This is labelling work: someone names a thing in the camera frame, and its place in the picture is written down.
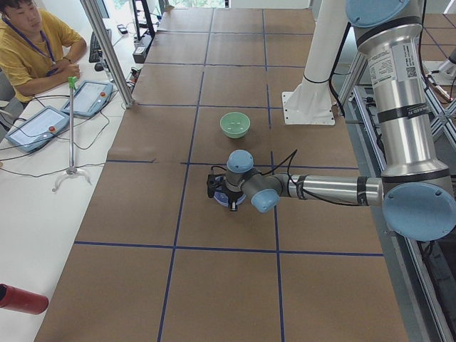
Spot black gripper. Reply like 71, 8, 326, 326
224, 190, 246, 212

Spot blue bowl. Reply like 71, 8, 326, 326
214, 192, 242, 208

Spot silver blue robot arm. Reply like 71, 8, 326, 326
207, 1, 455, 242

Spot green bowl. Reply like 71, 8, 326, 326
219, 112, 251, 139

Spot brown paper table cover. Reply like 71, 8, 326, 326
34, 7, 410, 342

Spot far teach pendant tablet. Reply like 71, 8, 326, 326
69, 80, 113, 118

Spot teach pendant tablet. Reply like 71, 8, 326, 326
6, 106, 70, 152
69, 80, 113, 118

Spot black computer mouse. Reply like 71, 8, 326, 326
94, 62, 107, 72

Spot black keyboard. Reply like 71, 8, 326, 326
88, 31, 103, 63

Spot near teach pendant tablet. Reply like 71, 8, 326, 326
6, 106, 70, 152

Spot red cylinder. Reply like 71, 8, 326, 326
1, 284, 49, 315

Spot person in yellow shirt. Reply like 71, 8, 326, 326
1, 1, 87, 105

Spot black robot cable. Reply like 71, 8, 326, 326
263, 149, 361, 207

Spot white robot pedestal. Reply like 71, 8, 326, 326
282, 0, 351, 125

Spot aluminium frame post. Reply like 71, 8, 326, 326
80, 0, 134, 108

